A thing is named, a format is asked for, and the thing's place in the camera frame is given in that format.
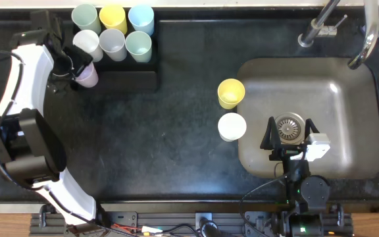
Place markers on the yellow cup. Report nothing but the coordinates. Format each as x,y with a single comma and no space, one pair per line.
231,92
112,16

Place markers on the white cup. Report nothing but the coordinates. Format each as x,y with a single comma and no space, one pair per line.
231,126
85,41

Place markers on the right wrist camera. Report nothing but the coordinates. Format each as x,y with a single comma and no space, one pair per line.
316,146

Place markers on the mounting rail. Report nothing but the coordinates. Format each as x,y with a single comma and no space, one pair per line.
169,219

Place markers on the steel tap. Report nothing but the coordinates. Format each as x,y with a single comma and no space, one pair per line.
314,26

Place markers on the black tray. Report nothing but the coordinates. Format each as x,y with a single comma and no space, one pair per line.
127,80

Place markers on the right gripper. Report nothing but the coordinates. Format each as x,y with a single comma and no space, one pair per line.
281,154

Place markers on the grey cup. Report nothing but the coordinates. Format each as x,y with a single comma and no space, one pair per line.
112,41

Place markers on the blue cup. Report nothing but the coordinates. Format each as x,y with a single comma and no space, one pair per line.
141,16

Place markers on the green cup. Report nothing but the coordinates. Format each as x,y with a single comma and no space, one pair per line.
85,16
138,44

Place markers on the pink cup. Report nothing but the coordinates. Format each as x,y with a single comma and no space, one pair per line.
89,79

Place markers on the steel sink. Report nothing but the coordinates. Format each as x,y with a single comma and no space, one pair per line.
341,115

